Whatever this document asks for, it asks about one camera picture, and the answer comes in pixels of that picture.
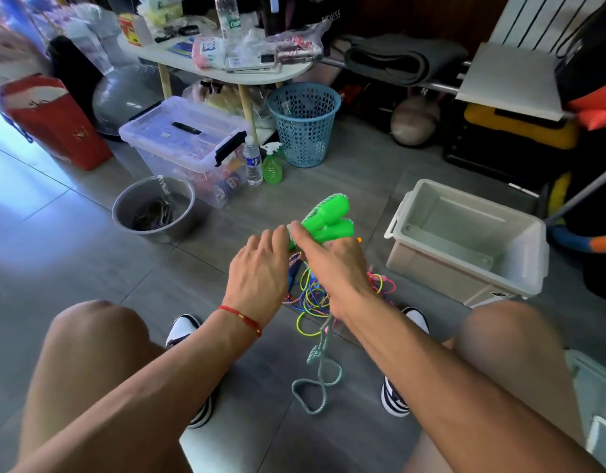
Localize person's left hand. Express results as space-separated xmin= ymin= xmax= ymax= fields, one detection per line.
xmin=222 ymin=224 xmax=294 ymax=328

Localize person's right hand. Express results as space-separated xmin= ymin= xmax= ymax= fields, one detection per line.
xmin=287 ymin=219 xmax=375 ymax=319

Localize blue jump rope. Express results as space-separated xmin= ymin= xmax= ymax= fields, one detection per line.
xmin=285 ymin=256 xmax=332 ymax=321

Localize green jump rope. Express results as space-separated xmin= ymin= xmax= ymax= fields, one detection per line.
xmin=286 ymin=192 xmax=356 ymax=417

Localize pink jump rope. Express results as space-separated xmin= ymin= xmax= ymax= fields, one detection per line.
xmin=367 ymin=269 xmax=397 ymax=298

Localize yellow rope orange handles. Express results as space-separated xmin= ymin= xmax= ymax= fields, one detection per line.
xmin=293 ymin=265 xmax=334 ymax=339

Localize white plastic bin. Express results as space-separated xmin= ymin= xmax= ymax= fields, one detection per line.
xmin=384 ymin=179 xmax=550 ymax=309

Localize person's right forearm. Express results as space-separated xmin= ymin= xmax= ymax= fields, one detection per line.
xmin=337 ymin=288 xmax=604 ymax=473

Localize person's left forearm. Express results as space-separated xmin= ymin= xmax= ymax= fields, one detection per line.
xmin=12 ymin=308 xmax=265 ymax=473

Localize person's left leg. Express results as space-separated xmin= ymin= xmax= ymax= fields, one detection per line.
xmin=17 ymin=300 xmax=196 ymax=473

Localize person's leg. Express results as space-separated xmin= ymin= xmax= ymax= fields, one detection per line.
xmin=17 ymin=300 xmax=196 ymax=473
xmin=406 ymin=300 xmax=590 ymax=473

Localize person's right leg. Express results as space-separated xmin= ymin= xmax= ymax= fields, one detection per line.
xmin=406 ymin=300 xmax=590 ymax=473

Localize white bin lid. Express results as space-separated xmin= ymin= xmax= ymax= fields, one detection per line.
xmin=564 ymin=349 xmax=606 ymax=473

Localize black white left shoe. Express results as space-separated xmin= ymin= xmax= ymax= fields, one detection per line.
xmin=165 ymin=313 xmax=217 ymax=430

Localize black white shoe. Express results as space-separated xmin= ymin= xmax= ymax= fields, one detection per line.
xmin=165 ymin=313 xmax=217 ymax=430
xmin=380 ymin=306 xmax=431 ymax=418

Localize green spray bottle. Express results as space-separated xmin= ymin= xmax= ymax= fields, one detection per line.
xmin=261 ymin=143 xmax=286 ymax=186

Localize small plastic water bottle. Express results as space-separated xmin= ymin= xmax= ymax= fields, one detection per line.
xmin=242 ymin=135 xmax=265 ymax=188

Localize blue mesh plastic basket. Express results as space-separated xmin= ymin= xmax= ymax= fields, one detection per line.
xmin=266 ymin=82 xmax=342 ymax=169

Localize black white right shoe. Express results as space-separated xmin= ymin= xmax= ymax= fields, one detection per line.
xmin=380 ymin=306 xmax=431 ymax=418

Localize grey metal basin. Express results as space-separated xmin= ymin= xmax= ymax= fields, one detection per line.
xmin=112 ymin=175 xmax=198 ymax=243

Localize clear bin with black latches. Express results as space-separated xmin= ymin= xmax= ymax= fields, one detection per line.
xmin=118 ymin=96 xmax=253 ymax=210

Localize brown ball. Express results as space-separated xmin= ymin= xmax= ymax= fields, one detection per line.
xmin=390 ymin=93 xmax=442 ymax=148

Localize grey folded mat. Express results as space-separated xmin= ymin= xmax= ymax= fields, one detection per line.
xmin=342 ymin=34 xmax=470 ymax=87

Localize grey exercise ball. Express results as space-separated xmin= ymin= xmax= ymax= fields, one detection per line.
xmin=91 ymin=64 xmax=166 ymax=137

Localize clear plastic bag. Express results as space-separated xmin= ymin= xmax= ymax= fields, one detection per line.
xmin=266 ymin=22 xmax=332 ymax=63

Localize pink white packet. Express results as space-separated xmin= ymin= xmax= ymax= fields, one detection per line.
xmin=192 ymin=34 xmax=230 ymax=70

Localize yellow black case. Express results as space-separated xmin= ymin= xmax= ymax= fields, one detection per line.
xmin=463 ymin=103 xmax=580 ymax=152

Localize white round table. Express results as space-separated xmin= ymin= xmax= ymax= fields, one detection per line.
xmin=116 ymin=34 xmax=314 ymax=144

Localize red bag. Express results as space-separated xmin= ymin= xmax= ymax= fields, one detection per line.
xmin=0 ymin=74 xmax=114 ymax=172

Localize multicoloured hula hoop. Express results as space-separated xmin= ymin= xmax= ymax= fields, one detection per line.
xmin=547 ymin=172 xmax=606 ymax=254

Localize grey flat board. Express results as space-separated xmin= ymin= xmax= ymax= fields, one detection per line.
xmin=455 ymin=42 xmax=570 ymax=122

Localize large plastic water bottle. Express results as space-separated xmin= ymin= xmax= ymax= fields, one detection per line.
xmin=214 ymin=0 xmax=243 ymax=35

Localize white green pack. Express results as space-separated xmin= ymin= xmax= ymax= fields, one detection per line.
xmin=135 ymin=0 xmax=186 ymax=30

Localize white plastic bag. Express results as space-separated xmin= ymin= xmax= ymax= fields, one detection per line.
xmin=61 ymin=5 xmax=122 ymax=75

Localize black red inflatable toy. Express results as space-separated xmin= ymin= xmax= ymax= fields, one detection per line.
xmin=554 ymin=0 xmax=606 ymax=134

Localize white radiator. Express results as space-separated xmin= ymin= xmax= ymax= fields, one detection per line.
xmin=490 ymin=0 xmax=606 ymax=55

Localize red string bracelet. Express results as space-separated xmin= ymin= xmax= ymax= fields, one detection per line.
xmin=218 ymin=304 xmax=263 ymax=338

